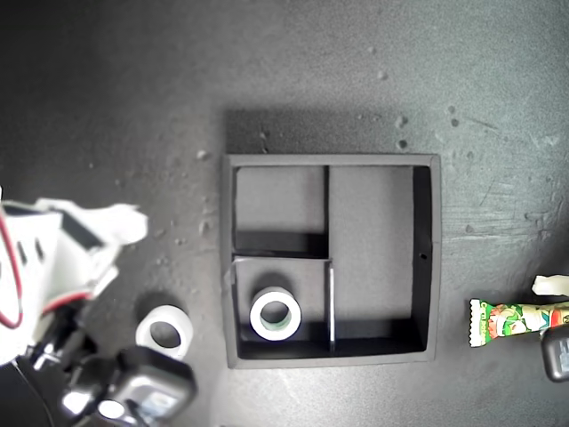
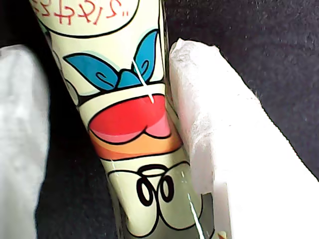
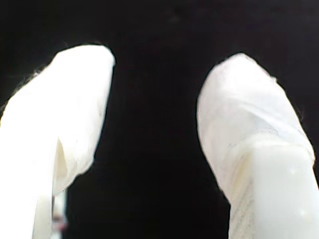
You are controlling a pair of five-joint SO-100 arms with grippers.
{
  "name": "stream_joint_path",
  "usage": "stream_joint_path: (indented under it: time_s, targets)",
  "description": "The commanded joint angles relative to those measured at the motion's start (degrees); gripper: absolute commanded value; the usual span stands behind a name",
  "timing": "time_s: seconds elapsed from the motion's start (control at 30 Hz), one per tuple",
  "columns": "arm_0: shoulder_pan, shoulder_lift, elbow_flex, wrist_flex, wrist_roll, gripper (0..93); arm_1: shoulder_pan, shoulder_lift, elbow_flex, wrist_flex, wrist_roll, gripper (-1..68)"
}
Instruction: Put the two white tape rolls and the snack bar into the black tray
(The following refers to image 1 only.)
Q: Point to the green printed snack bar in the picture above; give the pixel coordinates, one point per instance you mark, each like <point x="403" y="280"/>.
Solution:
<point x="502" y="322"/>

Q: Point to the white tape roll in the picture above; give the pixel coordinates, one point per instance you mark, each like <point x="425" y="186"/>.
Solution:
<point x="142" y="331"/>
<point x="255" y="318"/>

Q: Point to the black tray with wells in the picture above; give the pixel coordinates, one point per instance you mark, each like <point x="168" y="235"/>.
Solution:
<point x="373" y="222"/>

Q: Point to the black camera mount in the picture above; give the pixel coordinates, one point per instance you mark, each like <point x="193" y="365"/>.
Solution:
<point x="66" y="347"/>

